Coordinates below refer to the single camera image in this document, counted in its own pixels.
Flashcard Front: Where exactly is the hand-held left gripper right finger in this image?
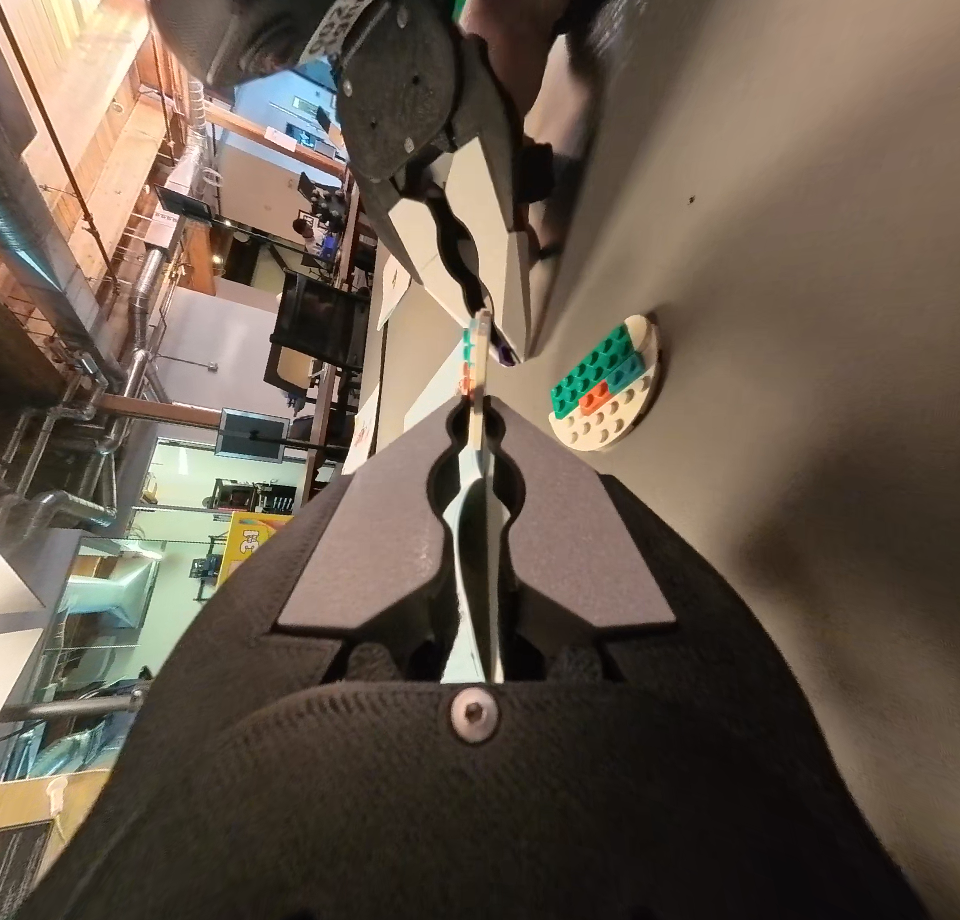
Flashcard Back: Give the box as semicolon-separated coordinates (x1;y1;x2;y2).
483;397;678;640

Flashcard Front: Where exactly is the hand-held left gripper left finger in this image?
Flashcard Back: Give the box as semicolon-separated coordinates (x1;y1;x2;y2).
274;402;472;666

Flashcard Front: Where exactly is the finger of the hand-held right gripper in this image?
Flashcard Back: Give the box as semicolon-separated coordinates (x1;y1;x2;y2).
367;181;496;330
442;138;543;360

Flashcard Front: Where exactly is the light blue instruction booklet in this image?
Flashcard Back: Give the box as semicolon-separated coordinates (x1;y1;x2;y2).
403;307;511;687

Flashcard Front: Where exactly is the round white lego plate assembly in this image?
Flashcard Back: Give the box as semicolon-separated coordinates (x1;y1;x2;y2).
549;312;663;454

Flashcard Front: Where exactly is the yellow lego box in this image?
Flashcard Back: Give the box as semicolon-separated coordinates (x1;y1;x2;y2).
219;509;299;585

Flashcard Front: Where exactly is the person's right hand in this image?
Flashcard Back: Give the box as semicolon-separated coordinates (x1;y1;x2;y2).
459;0;601;263

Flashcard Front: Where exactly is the white paper sheet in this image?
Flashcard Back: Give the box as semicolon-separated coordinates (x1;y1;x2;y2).
347;393;385;475
373;251;415;330

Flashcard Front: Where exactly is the black monitor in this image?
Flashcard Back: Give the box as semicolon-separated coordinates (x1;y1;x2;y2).
268;269;374;372

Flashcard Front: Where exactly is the metal pole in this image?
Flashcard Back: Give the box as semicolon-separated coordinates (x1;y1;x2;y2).
0;686;149;720

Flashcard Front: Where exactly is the wooden folding table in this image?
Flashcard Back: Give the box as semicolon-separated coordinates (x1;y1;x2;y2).
0;773;125;920

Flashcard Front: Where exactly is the wall-mounted dark screen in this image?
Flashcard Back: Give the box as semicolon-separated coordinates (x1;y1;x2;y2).
153;183;213;221
213;407;291;461

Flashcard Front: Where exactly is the silver ventilation duct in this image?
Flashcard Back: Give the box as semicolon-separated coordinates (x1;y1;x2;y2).
75;80;226;501

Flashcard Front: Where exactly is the large silver duct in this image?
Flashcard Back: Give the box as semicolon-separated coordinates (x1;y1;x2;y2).
0;173;70;295

